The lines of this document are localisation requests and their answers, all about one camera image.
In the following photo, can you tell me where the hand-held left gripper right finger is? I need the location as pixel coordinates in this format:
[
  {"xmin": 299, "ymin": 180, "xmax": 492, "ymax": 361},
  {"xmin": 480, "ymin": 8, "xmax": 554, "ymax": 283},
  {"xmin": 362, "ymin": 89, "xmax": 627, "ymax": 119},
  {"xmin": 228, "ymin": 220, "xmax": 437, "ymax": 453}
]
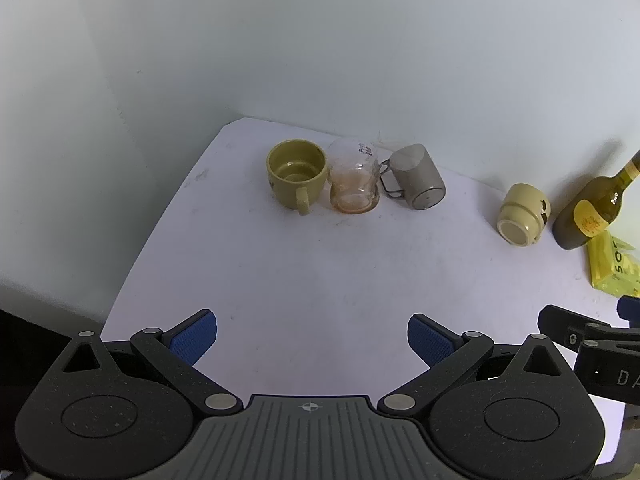
[{"xmin": 376, "ymin": 313, "xmax": 582, "ymax": 417}]

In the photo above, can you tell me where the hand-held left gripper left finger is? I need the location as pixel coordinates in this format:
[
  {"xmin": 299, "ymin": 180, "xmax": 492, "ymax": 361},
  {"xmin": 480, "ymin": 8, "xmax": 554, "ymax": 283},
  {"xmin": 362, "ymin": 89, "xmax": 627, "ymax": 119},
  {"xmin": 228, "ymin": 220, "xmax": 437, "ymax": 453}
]
[{"xmin": 46, "ymin": 310, "xmax": 244, "ymax": 417}]

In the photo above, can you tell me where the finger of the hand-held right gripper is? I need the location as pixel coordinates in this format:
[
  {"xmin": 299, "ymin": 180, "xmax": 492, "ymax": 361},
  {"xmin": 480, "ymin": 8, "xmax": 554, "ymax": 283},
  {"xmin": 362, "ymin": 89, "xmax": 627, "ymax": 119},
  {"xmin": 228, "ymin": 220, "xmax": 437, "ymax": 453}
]
[
  {"xmin": 538, "ymin": 304, "xmax": 640, "ymax": 350},
  {"xmin": 617, "ymin": 295, "xmax": 640, "ymax": 322}
]

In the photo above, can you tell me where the beige ceramic cup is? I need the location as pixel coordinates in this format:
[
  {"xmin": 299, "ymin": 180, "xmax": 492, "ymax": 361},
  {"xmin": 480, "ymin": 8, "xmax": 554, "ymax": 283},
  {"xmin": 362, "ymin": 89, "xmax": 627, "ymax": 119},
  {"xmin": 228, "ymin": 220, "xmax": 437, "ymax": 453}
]
[{"xmin": 496, "ymin": 183, "xmax": 551, "ymax": 248}]

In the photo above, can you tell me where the grey metal cup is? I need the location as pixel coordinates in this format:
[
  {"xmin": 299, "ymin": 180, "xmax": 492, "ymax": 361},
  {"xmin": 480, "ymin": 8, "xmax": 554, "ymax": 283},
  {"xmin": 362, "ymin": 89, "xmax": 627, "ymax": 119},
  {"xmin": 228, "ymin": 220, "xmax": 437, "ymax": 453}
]
[{"xmin": 378, "ymin": 143, "xmax": 447, "ymax": 211}]

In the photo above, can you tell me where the clear glass cup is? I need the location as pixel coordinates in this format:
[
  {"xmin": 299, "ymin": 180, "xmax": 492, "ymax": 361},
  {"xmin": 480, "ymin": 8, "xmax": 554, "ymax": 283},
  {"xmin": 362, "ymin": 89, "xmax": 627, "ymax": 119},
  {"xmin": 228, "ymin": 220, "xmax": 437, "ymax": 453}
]
[{"xmin": 327, "ymin": 136, "xmax": 381, "ymax": 215}]

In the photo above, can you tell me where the olive green ceramic cup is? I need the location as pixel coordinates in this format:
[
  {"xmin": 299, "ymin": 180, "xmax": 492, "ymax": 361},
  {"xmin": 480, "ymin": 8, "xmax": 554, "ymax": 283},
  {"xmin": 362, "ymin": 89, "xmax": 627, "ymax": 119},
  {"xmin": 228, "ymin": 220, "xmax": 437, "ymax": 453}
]
[{"xmin": 266, "ymin": 140, "xmax": 329, "ymax": 216}]

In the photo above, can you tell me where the yellow packet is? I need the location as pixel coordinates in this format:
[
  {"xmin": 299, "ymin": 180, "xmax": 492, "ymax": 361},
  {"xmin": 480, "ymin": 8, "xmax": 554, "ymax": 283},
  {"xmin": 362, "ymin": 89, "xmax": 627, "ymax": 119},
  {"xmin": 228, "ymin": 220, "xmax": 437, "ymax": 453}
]
[{"xmin": 585, "ymin": 230, "xmax": 640, "ymax": 297}]

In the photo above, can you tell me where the olive glass bottle yellow label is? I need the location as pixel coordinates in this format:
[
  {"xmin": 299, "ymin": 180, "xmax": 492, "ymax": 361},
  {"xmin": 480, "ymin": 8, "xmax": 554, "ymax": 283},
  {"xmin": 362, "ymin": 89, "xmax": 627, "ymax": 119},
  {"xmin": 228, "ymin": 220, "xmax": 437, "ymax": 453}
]
[{"xmin": 552, "ymin": 149, "xmax": 640, "ymax": 251}]

